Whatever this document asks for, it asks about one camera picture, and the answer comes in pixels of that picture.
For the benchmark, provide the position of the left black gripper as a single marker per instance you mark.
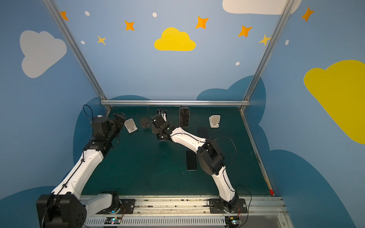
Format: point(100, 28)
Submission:
point(118, 120)

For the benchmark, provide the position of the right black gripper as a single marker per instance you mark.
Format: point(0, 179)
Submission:
point(157, 121)

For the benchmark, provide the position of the white stand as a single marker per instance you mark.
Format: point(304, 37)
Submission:
point(130, 125)
point(214, 121)

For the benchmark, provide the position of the phone silver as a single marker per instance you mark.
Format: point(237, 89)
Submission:
point(184, 116)

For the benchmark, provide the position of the phone dark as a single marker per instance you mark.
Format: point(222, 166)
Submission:
point(191, 160)

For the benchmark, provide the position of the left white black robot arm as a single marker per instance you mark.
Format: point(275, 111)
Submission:
point(63, 208)

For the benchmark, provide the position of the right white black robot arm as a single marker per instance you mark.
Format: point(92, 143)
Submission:
point(209, 154)

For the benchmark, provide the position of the back horizontal aluminium bar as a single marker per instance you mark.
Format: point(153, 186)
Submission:
point(174, 102)

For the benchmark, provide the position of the left green circuit board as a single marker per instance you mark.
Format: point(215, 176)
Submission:
point(113, 220)

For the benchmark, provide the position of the green circuit board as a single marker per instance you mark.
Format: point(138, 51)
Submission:
point(113, 220)
point(231, 222)

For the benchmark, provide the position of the right green circuit board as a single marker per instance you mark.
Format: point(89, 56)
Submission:
point(231, 222)

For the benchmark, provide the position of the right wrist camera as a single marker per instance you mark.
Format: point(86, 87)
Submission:
point(163, 113)

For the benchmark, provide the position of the aluminium mounting rail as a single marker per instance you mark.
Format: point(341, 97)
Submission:
point(192, 211)

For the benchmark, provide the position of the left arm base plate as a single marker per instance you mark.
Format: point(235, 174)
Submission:
point(126, 206)

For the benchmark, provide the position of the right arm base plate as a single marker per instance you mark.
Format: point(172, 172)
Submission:
point(217, 206)

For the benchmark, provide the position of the left aluminium frame post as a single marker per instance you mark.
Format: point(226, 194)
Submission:
point(66, 32)

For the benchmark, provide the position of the aluminium frame post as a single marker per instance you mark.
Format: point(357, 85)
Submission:
point(281, 23)
point(66, 32)

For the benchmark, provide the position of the right aluminium frame post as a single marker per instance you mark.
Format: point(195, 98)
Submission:
point(281, 23)

